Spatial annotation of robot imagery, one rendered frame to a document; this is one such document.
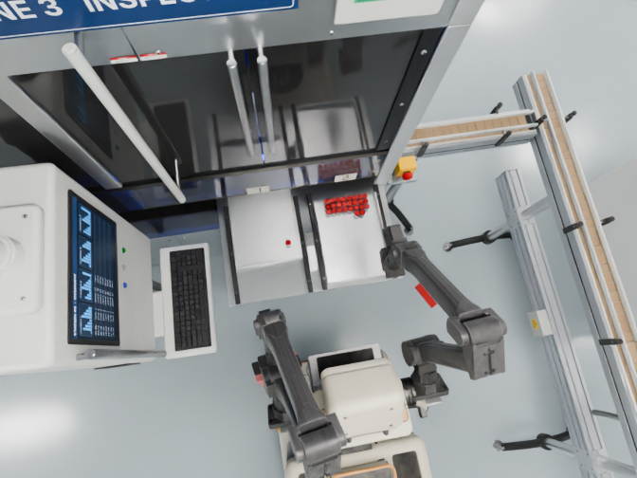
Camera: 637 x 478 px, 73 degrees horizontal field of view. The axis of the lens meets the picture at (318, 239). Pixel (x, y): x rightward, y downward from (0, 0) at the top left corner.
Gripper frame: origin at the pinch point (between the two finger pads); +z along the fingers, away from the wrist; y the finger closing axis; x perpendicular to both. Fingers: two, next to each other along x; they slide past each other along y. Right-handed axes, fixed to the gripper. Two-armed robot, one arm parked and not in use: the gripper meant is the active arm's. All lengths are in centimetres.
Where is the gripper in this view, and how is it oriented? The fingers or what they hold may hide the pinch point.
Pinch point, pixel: (387, 266)
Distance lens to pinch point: 154.1
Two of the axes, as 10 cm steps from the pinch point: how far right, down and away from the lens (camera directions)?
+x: -9.9, 1.4, -0.9
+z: -0.5, 2.3, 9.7
